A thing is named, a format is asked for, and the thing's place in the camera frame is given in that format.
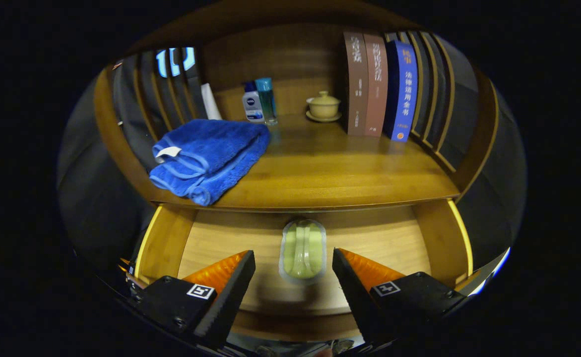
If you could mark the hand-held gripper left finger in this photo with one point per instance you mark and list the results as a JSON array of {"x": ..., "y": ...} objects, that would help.
[{"x": 228, "y": 302}]

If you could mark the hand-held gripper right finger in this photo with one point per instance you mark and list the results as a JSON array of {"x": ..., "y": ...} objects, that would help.
[{"x": 357, "y": 297}]

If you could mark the wooden drawer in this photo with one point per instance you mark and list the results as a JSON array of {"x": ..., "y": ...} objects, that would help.
[{"x": 369, "y": 238}]

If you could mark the pale green packaged item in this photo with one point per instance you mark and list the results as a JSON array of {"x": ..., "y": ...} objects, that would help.
[{"x": 302, "y": 250}]

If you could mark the wooden countertop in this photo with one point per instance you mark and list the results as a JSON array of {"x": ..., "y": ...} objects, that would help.
[{"x": 330, "y": 168}]

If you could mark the wooden cabinet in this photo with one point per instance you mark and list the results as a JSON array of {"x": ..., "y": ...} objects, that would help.
[{"x": 290, "y": 59}]

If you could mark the blue folded towel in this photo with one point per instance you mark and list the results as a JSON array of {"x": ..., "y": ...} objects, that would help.
[{"x": 206, "y": 153}]

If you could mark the black backdrop cloth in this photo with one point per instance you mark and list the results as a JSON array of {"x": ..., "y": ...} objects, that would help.
[{"x": 82, "y": 198}]

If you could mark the beige saucer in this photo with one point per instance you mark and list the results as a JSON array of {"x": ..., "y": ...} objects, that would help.
[{"x": 323, "y": 119}]

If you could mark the beige lidded teacup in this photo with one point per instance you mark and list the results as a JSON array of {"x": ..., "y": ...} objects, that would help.
[{"x": 323, "y": 105}]

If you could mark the white and blue lotion bottle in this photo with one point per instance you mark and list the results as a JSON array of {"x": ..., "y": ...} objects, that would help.
[{"x": 253, "y": 106}]

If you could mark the white card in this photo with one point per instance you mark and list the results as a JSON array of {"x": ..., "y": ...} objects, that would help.
[{"x": 211, "y": 101}]

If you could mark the teal bottle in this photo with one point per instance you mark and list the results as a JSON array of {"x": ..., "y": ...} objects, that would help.
[{"x": 266, "y": 99}]

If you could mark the blue book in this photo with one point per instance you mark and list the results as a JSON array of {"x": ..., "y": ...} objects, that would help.
[{"x": 403, "y": 94}]

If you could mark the dark brown book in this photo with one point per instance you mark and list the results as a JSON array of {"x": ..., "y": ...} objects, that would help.
[{"x": 355, "y": 84}]

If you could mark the reddish brown book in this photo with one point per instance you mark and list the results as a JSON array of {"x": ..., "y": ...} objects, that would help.
[{"x": 376, "y": 84}]

